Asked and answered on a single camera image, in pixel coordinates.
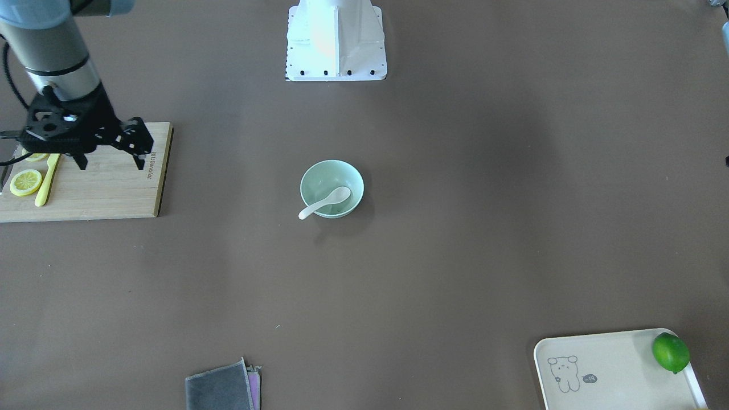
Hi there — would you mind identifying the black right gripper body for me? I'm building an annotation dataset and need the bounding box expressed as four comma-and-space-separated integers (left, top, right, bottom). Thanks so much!
2, 84, 123, 155

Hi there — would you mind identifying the mint green bowl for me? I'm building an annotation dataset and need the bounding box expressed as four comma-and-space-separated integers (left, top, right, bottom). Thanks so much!
300, 160, 365, 219

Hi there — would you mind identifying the white ceramic spoon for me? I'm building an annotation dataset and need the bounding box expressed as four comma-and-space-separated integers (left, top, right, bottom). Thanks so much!
298, 186, 351, 220

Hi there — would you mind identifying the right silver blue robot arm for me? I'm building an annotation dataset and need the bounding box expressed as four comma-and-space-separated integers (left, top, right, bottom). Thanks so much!
1, 1, 154, 170

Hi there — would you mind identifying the yellow plastic knife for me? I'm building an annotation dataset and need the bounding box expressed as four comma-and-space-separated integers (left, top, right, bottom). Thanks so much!
34, 153, 61, 207

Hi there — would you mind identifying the wooden cutting board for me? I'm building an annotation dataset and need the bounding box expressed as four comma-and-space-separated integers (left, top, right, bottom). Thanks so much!
1, 122, 174, 223

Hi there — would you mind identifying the lemon slice upper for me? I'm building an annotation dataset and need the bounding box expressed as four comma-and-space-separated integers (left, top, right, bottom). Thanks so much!
21, 151, 49, 162

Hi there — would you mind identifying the lemon slice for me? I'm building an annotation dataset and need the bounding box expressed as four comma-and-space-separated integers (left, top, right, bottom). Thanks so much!
10, 169, 43, 197
21, 151, 49, 162

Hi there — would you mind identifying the lemon slice lower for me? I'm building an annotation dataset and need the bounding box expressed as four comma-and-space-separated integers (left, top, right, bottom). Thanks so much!
10, 169, 43, 197

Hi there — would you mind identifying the grey folded cloth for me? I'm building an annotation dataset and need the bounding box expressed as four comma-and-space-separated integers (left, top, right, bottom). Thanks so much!
185, 358, 262, 409

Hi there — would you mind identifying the cream rabbit tray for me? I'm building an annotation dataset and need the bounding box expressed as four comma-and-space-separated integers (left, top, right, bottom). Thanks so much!
533, 329, 708, 409

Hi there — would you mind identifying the green lime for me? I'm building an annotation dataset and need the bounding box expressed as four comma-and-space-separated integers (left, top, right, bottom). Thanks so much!
652, 332, 690, 374

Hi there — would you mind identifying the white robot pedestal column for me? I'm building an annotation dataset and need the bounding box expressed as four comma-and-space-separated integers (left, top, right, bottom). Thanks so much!
285, 1, 388, 81

